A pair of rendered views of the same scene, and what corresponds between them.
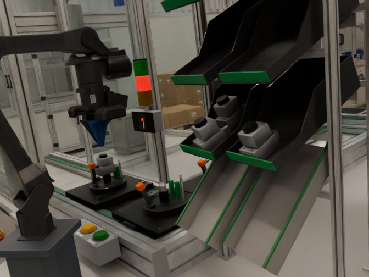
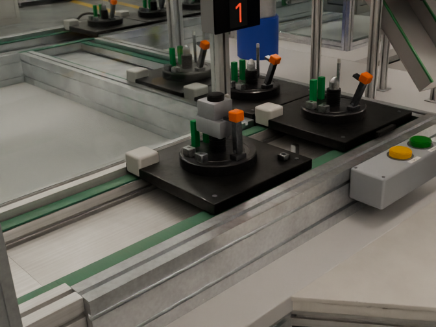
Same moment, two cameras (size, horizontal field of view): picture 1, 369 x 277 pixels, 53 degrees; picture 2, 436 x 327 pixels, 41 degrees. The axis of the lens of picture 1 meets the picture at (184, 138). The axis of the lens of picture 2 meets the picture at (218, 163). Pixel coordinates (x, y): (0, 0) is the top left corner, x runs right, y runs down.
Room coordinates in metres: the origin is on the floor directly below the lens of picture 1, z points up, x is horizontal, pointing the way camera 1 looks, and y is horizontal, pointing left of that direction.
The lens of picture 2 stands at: (1.35, 1.27, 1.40)
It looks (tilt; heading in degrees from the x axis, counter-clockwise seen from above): 24 degrees down; 268
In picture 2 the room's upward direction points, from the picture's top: 2 degrees counter-clockwise
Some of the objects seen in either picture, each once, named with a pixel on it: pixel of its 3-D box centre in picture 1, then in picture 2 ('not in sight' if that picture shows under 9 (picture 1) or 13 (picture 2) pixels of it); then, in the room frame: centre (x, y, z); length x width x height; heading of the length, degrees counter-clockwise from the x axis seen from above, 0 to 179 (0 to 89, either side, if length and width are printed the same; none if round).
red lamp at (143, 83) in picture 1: (143, 83); not in sight; (1.28, 0.12, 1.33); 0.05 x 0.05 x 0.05
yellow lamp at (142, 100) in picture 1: (145, 97); not in sight; (1.28, 0.12, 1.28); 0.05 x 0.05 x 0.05
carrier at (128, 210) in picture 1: (163, 194); (333, 94); (1.06, 0.08, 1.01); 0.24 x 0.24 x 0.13; 40
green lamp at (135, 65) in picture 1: (140, 68); not in sight; (1.28, 0.12, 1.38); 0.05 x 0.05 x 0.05
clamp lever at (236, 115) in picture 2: (95, 172); (233, 130); (1.29, 0.34, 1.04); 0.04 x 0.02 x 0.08; 130
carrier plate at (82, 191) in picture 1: (108, 189); (218, 165); (1.32, 0.30, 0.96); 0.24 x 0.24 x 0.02; 40
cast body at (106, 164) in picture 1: (106, 162); (212, 111); (1.32, 0.30, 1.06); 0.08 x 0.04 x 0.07; 130
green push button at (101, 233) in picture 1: (100, 236); (420, 143); (0.93, 0.26, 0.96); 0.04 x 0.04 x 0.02
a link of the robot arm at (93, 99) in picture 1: (93, 100); not in sight; (0.89, 0.20, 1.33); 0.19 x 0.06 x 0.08; 40
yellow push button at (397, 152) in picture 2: (88, 230); (399, 154); (0.98, 0.30, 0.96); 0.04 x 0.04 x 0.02
